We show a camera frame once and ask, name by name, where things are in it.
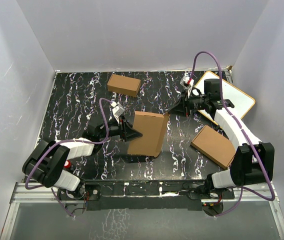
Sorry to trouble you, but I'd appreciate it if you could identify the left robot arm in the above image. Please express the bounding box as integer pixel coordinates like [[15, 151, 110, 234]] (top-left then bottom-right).
[[22, 116, 143, 200]]

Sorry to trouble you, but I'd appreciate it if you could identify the red emergency stop button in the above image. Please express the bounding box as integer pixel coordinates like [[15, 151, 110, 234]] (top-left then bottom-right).
[[64, 160, 72, 169]]

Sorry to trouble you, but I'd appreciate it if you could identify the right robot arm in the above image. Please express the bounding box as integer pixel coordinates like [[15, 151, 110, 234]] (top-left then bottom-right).
[[169, 76, 275, 200]]

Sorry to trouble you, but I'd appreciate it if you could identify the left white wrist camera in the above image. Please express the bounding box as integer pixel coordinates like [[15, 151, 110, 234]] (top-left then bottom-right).
[[111, 101, 125, 124]]

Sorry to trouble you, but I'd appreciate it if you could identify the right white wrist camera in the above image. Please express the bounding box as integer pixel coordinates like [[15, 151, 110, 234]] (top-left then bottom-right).
[[180, 75, 194, 97]]

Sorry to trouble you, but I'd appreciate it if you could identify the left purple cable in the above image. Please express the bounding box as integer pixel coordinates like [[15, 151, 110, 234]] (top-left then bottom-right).
[[24, 97, 115, 218]]

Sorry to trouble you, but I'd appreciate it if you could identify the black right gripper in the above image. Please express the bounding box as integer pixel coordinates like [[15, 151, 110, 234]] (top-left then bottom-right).
[[168, 89, 209, 118]]

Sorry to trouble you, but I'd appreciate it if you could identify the yellow-framed whiteboard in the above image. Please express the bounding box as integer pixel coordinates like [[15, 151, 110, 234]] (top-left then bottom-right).
[[194, 71, 256, 119]]

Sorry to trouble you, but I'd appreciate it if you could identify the folded brown cardboard box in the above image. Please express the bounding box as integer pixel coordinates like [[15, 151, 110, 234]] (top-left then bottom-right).
[[107, 74, 141, 97]]

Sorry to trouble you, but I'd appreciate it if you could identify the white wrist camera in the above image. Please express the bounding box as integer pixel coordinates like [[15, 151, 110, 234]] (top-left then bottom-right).
[[180, 75, 194, 97], [111, 101, 125, 124]]

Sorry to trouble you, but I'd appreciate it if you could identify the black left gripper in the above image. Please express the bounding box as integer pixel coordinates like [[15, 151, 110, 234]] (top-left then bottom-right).
[[98, 115, 143, 142]]

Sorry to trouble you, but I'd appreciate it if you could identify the flat cardboard stack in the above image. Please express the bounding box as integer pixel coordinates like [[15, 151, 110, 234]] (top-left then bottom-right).
[[190, 125, 236, 170]]

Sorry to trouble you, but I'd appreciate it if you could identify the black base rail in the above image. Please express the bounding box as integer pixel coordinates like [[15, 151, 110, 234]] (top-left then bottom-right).
[[81, 178, 223, 212]]

